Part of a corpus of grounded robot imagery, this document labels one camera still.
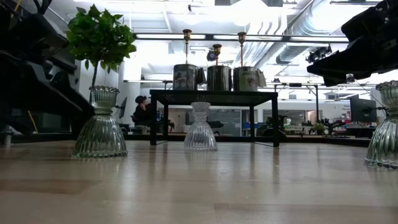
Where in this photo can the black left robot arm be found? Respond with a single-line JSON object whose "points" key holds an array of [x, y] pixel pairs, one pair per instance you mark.
{"points": [[31, 62]]}

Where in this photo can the black monitor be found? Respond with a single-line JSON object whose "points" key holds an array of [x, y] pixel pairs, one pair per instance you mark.
{"points": [[362, 109]]}

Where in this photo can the silver ventilation duct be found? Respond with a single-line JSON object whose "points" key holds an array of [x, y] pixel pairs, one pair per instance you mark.
{"points": [[292, 28]]}

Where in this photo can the black aluminium rig frame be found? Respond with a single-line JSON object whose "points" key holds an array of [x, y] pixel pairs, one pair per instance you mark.
{"points": [[311, 140]]}

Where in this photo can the tall brass candlestick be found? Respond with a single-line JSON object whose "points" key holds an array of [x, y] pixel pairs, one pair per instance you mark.
{"points": [[242, 46], [186, 46]]}

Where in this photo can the short brass candlestick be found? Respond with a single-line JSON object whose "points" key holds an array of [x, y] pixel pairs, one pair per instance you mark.
{"points": [[217, 53]]}

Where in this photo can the ceiling light strip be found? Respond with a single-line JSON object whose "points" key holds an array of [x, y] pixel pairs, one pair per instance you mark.
{"points": [[273, 38]]}

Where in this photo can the person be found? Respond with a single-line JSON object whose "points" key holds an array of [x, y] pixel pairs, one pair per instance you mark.
{"points": [[141, 112]]}

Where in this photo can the green leafy potted plant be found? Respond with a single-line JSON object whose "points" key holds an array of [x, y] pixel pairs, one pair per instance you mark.
{"points": [[99, 34]]}

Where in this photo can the silver ribbed candle jar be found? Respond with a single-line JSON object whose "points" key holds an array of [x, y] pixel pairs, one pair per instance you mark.
{"points": [[185, 77], [219, 79], [247, 80]]}

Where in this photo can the green ribbed glass candle holder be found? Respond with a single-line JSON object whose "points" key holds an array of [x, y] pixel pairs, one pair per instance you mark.
{"points": [[385, 137], [99, 133]]}

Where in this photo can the black perforated metal shelf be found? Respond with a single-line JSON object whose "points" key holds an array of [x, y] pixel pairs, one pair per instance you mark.
{"points": [[214, 95]]}

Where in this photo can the clear ribbed glass candle holder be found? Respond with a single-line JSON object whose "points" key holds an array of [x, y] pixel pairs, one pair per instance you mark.
{"points": [[200, 133]]}

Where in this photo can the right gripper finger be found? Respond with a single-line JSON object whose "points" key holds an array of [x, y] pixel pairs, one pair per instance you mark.
{"points": [[342, 67]]}

